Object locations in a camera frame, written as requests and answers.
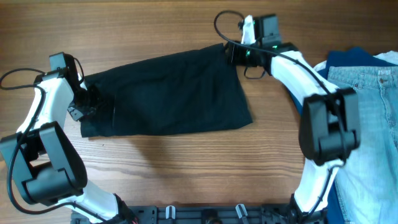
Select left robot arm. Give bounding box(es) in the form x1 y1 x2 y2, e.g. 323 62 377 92
1 76 136 223

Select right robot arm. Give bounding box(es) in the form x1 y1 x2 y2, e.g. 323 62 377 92
225 41 361 223

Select blue shirt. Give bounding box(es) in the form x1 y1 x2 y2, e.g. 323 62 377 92
289 46 396 224

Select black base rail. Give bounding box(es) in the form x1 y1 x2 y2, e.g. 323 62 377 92
129 204 302 224

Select black shorts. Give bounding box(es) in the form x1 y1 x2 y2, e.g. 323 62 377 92
80 44 252 138

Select light blue jeans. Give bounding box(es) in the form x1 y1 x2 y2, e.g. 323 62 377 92
327 65 398 224

